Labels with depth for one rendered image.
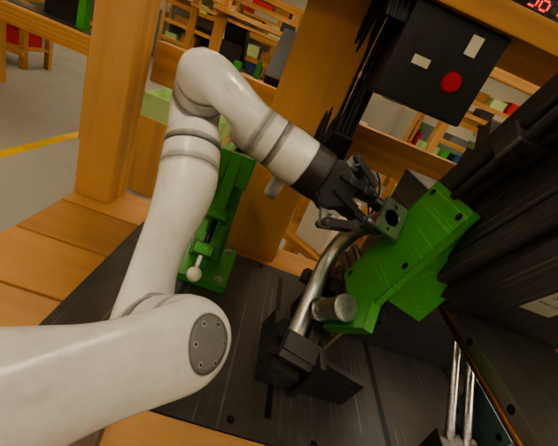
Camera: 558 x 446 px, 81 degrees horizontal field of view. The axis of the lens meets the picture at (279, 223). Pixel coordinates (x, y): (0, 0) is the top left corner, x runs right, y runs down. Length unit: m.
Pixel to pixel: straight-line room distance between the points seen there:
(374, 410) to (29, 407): 0.53
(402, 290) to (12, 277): 0.61
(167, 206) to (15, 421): 0.22
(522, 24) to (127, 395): 0.71
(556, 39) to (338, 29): 0.35
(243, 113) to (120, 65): 0.43
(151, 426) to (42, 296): 0.29
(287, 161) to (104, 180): 0.56
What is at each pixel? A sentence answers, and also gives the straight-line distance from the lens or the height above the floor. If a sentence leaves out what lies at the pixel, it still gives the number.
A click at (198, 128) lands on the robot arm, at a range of 0.41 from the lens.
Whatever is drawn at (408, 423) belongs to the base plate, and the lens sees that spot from 0.69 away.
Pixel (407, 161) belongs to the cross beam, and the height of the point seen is 1.24.
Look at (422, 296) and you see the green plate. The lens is 0.50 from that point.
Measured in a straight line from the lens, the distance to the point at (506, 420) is 0.47.
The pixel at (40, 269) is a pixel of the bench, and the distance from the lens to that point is 0.72.
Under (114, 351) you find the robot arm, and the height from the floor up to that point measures 1.13.
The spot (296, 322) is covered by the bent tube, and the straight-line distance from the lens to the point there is 0.55.
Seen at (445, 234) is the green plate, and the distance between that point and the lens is 0.45.
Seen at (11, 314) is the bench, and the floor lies 0.88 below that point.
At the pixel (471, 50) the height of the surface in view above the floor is 1.46.
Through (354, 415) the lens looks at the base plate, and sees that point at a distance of 0.63.
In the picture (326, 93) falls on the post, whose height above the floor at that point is 1.31.
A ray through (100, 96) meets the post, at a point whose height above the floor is 1.13.
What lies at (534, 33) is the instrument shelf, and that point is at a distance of 0.72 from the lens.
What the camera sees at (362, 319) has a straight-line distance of 0.47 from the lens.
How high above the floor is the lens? 1.34
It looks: 25 degrees down
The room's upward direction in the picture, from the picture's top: 23 degrees clockwise
